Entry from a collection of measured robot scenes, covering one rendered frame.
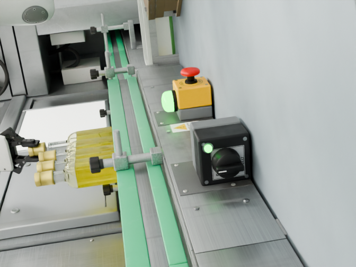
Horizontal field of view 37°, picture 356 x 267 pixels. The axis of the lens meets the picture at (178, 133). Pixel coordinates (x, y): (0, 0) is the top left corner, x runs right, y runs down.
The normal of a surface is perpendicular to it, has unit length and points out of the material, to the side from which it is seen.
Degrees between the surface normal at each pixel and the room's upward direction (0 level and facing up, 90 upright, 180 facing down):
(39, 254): 90
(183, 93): 90
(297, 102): 0
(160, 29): 90
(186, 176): 90
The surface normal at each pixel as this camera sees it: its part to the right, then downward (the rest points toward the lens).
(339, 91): -0.98, 0.14
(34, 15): 0.26, 0.82
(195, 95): 0.15, 0.37
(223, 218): -0.09, -0.92
